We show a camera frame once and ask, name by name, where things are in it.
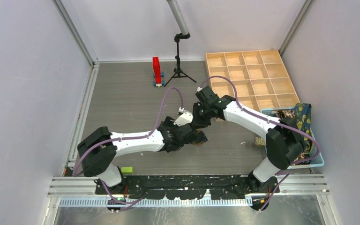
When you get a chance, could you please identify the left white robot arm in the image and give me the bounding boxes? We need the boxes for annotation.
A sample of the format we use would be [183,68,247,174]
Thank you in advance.
[73,116,203,194]

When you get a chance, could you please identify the lime green block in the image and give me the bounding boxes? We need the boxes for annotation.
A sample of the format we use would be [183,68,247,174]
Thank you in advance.
[121,166,134,174]

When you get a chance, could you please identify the blue orange green tie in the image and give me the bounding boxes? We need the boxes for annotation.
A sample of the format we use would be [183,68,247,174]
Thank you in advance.
[191,130,208,146]

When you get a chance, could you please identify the purple cable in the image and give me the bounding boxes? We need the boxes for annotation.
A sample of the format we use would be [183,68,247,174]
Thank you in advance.
[72,87,185,212]
[198,75,321,212]

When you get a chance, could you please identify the grey pole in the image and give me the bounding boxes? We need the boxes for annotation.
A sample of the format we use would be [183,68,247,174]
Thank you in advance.
[167,0,190,36]

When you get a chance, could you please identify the brown floral black tie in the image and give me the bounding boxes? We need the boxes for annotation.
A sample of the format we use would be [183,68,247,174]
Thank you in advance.
[276,109,313,164]

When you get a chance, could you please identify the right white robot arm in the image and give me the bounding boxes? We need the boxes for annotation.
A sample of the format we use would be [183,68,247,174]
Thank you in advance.
[193,86,306,192]

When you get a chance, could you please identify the green vine pattern tie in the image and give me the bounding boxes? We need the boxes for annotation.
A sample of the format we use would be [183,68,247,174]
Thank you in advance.
[254,137,266,147]

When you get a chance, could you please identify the blue tie yellow leaves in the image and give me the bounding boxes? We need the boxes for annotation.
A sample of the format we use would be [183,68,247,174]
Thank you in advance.
[294,103,312,136]

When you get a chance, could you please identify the wooden compartment tray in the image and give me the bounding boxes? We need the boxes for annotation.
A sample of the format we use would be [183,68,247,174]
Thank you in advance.
[205,49,300,112]

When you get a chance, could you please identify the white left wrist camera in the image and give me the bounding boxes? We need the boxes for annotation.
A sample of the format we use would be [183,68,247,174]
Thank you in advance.
[174,107,193,126]

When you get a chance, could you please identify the red toy block truck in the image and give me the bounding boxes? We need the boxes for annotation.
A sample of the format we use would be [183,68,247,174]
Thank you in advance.
[152,57,164,87]

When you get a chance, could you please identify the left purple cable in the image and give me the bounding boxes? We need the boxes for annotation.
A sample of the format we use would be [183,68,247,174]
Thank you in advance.
[72,87,185,212]

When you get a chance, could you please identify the aluminium front rail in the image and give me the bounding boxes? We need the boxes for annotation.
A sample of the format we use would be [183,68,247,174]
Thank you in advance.
[48,174,330,207]

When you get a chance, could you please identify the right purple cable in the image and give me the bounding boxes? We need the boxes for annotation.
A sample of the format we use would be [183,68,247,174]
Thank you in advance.
[198,75,321,212]

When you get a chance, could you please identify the black tripod stand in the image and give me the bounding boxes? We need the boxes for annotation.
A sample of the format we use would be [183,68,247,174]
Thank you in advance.
[164,33,196,87]

